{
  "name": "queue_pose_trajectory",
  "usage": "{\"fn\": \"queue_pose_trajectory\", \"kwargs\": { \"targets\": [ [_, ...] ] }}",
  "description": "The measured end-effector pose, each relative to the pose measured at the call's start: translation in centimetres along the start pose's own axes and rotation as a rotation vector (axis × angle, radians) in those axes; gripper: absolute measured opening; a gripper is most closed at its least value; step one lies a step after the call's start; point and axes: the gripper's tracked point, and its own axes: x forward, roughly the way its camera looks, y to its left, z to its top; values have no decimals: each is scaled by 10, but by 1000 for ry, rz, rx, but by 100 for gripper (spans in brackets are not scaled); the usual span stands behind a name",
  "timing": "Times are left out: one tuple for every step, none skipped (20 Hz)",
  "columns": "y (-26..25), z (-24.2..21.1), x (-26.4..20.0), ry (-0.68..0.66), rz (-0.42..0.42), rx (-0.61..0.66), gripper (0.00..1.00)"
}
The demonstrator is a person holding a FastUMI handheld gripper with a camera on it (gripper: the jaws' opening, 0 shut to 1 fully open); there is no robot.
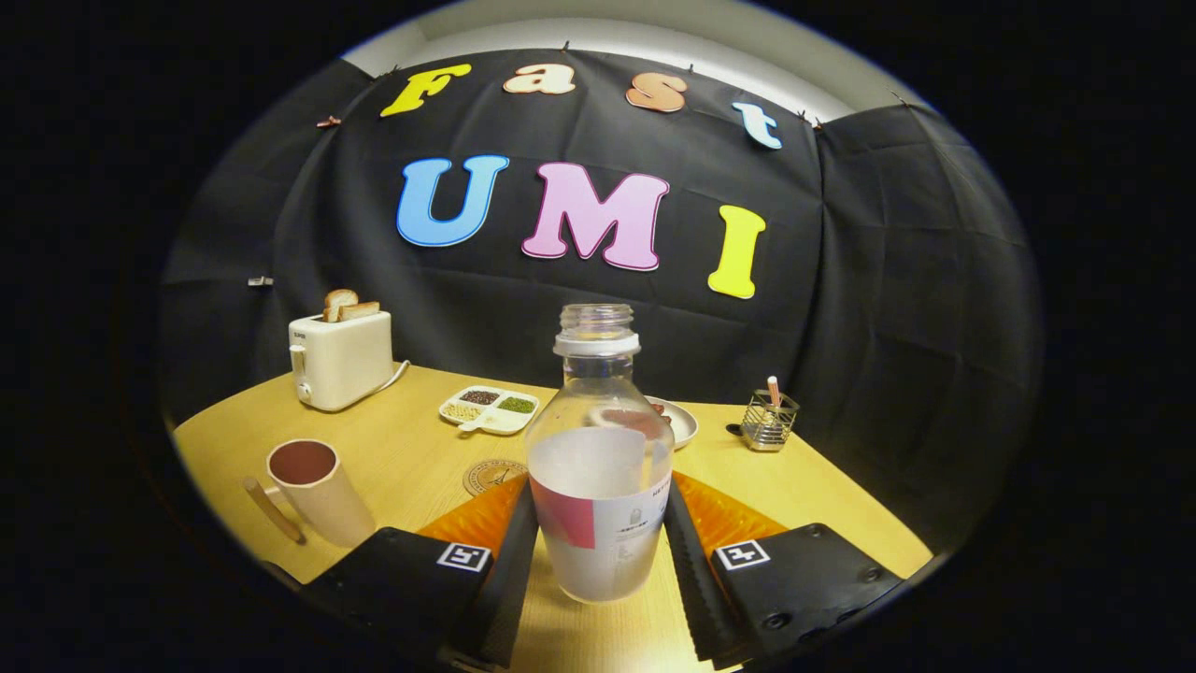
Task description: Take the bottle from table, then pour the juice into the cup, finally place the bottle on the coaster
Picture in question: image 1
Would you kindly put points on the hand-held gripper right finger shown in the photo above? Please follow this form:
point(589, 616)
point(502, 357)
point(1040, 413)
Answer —
point(701, 598)

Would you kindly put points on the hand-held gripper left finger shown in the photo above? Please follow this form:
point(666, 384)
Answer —
point(500, 598)

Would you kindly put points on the round wooden coaster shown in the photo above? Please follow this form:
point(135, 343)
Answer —
point(486, 477)

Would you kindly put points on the clear juice bottle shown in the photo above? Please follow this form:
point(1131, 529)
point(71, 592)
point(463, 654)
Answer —
point(598, 523)

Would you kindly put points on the wooden table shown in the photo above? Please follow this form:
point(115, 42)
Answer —
point(420, 449)

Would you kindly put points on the white round plate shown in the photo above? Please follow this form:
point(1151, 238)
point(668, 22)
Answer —
point(684, 423)

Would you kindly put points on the white divided dish with beans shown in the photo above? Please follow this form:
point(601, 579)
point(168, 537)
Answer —
point(491, 421)

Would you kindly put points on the cream toaster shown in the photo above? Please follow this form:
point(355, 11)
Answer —
point(346, 365)

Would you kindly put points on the toast slice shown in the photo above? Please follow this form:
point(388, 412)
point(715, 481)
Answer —
point(361, 310)
point(338, 303)

